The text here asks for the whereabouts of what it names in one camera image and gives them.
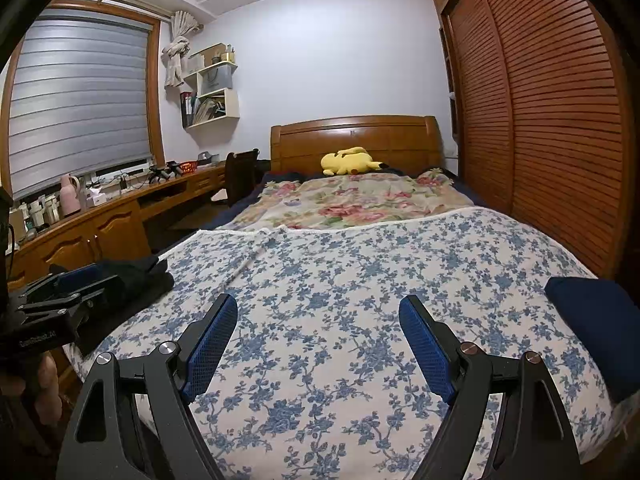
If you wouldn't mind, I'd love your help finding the tied beige curtain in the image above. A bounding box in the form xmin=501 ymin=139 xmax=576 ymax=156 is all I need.
xmin=161 ymin=10 xmax=203 ymax=88

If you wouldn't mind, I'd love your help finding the pink thermos jug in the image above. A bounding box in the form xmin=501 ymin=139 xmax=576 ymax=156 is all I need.
xmin=60 ymin=173 xmax=82 ymax=218

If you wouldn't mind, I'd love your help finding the person's left hand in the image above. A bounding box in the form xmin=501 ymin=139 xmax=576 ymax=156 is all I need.
xmin=31 ymin=354 xmax=64 ymax=427

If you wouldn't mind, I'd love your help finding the white wall shelf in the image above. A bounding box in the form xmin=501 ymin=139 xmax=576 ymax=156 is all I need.
xmin=179 ymin=42 xmax=241 ymax=129

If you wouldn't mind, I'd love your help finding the black buttoned coat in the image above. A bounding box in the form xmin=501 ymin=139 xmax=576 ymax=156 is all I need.
xmin=47 ymin=255 xmax=176 ymax=356

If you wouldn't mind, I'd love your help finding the wooden louvered wardrobe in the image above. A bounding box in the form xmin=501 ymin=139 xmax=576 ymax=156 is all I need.
xmin=429 ymin=0 xmax=636 ymax=281

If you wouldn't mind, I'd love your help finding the wooden headboard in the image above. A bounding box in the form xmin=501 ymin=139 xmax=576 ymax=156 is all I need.
xmin=270 ymin=115 xmax=445 ymax=176

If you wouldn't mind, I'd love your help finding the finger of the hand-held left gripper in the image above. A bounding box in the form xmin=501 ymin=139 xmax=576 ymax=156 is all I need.
xmin=19 ymin=276 xmax=127 ymax=319
xmin=24 ymin=265 xmax=119 ymax=305

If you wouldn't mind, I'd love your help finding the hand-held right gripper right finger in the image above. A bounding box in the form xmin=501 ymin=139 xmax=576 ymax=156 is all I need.
xmin=399 ymin=295 xmax=581 ymax=480

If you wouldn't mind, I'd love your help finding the yellow plush toy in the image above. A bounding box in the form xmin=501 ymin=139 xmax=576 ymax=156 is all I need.
xmin=320 ymin=146 xmax=388 ymax=177

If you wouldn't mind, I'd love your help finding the group of white bottles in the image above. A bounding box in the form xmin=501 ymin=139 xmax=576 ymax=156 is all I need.
xmin=10 ymin=195 xmax=61 ymax=236

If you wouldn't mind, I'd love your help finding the navy blue folded cloth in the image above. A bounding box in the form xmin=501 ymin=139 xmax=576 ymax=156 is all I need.
xmin=544 ymin=276 xmax=640 ymax=403

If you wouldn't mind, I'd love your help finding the row of binders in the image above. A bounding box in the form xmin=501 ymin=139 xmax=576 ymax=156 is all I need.
xmin=180 ymin=91 xmax=198 ymax=127

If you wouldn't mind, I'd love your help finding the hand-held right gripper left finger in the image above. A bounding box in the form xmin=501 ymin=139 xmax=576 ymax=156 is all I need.
xmin=57 ymin=293 xmax=239 ymax=480

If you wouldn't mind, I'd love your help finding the wooden desk with cabinets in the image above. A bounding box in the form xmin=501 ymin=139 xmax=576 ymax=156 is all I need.
xmin=7 ymin=162 xmax=228 ymax=301

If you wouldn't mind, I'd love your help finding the dark wooden chair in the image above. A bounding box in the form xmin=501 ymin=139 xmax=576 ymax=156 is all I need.
xmin=210 ymin=148 xmax=261 ymax=208

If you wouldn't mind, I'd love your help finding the blue floral bedsheet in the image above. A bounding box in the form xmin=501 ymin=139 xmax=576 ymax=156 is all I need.
xmin=65 ymin=207 xmax=626 ymax=480

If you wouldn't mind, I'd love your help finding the grey paper bag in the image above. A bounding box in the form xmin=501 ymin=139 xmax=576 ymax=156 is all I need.
xmin=197 ymin=65 xmax=233 ymax=97

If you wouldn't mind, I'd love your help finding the wooden window frame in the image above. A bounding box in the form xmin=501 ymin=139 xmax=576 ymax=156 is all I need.
xmin=0 ymin=0 xmax=166 ymax=201

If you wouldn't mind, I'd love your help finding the grey window blind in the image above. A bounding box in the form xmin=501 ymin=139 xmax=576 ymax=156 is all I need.
xmin=7 ymin=15 xmax=153 ymax=196

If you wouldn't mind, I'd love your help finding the black stand device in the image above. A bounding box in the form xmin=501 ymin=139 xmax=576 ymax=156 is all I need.
xmin=149 ymin=161 xmax=181 ymax=182

